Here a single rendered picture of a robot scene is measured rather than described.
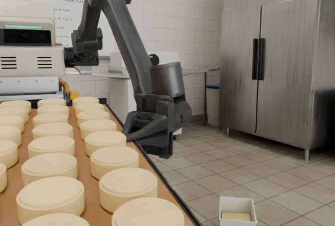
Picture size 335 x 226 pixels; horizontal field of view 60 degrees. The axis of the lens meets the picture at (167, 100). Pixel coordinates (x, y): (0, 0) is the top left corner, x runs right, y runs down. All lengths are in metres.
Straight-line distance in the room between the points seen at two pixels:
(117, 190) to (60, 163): 0.08
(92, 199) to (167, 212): 0.08
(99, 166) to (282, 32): 3.32
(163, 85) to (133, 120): 0.10
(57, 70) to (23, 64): 0.12
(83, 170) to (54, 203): 0.10
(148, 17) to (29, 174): 4.50
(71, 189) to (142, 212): 0.07
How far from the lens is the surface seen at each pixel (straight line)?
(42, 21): 1.18
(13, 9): 1.23
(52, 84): 1.23
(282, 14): 3.56
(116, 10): 0.74
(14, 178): 0.33
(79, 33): 1.11
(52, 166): 0.30
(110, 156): 0.31
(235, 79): 3.99
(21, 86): 1.23
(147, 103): 0.48
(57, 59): 1.24
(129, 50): 0.67
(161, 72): 0.52
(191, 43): 5.15
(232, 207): 2.18
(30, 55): 1.24
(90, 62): 1.26
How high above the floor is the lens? 1.10
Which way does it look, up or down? 8 degrees down
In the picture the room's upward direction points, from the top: straight up
